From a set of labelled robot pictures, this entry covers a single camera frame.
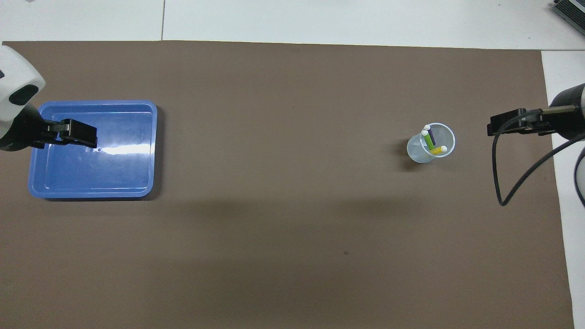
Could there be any grey ribbed device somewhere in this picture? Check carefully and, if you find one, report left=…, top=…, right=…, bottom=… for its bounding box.
left=552, top=0, right=585, bottom=24

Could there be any brown table mat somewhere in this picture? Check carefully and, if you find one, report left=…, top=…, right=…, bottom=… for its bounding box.
left=0, top=40, right=575, bottom=329

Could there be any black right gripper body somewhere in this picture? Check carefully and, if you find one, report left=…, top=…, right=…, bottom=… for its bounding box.
left=551, top=84, right=585, bottom=140

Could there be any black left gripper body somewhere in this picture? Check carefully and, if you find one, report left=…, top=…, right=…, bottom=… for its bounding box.
left=0, top=104, right=51, bottom=152

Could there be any blue plastic tray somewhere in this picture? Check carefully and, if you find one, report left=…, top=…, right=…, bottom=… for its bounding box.
left=28, top=100, right=158, bottom=199

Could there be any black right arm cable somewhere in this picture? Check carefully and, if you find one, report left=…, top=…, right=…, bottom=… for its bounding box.
left=492, top=106, right=585, bottom=207

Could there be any clear plastic cup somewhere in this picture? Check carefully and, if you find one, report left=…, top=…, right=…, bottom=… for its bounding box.
left=407, top=122, right=456, bottom=164

